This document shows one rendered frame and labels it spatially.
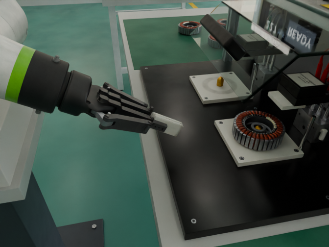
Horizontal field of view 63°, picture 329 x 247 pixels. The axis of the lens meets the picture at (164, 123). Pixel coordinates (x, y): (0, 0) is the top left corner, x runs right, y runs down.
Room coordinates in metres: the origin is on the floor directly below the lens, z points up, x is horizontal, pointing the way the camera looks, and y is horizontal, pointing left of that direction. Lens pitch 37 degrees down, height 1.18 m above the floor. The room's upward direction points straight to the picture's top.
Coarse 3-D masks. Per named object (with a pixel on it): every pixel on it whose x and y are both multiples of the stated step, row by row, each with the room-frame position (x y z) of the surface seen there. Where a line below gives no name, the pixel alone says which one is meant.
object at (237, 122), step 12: (240, 120) 0.49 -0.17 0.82; (252, 120) 0.51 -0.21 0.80; (264, 120) 0.50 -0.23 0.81; (276, 120) 0.49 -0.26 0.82; (240, 132) 0.45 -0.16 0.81; (252, 132) 0.44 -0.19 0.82; (264, 132) 0.47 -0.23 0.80; (276, 132) 0.44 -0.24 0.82; (252, 144) 0.43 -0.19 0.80; (264, 144) 0.42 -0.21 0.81; (276, 144) 0.43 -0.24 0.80
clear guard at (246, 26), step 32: (256, 0) 0.52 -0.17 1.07; (288, 0) 0.52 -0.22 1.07; (320, 0) 0.52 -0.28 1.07; (192, 32) 0.50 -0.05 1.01; (256, 32) 0.37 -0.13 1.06; (288, 32) 0.35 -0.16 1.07; (320, 32) 0.35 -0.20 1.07; (224, 64) 0.36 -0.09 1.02; (256, 64) 0.31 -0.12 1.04; (288, 64) 0.28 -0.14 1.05
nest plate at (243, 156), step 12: (228, 120) 0.54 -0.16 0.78; (228, 132) 0.49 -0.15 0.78; (228, 144) 0.45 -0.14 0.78; (240, 144) 0.45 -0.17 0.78; (288, 144) 0.45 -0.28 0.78; (240, 156) 0.41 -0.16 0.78; (252, 156) 0.41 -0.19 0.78; (264, 156) 0.41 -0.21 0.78; (276, 156) 0.41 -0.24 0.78; (288, 156) 0.41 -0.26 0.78; (300, 156) 0.42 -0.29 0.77
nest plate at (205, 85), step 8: (192, 80) 0.74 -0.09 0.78; (200, 80) 0.74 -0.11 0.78; (208, 80) 0.74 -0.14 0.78; (216, 80) 0.74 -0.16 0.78; (224, 80) 0.74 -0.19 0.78; (200, 88) 0.69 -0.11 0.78; (208, 88) 0.69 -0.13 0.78; (216, 88) 0.69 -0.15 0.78; (224, 88) 0.69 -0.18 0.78; (200, 96) 0.65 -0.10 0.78; (208, 96) 0.65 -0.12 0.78; (216, 96) 0.65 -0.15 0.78; (224, 96) 0.65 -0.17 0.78; (232, 96) 0.65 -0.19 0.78
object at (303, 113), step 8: (304, 112) 0.51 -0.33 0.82; (312, 112) 0.51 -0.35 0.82; (296, 120) 0.53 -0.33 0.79; (304, 120) 0.51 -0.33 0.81; (320, 120) 0.48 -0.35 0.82; (328, 120) 0.48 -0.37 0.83; (304, 128) 0.50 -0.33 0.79; (312, 128) 0.48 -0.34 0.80; (320, 128) 0.46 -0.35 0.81; (328, 128) 0.47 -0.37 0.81; (312, 136) 0.47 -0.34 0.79; (328, 136) 0.47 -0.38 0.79
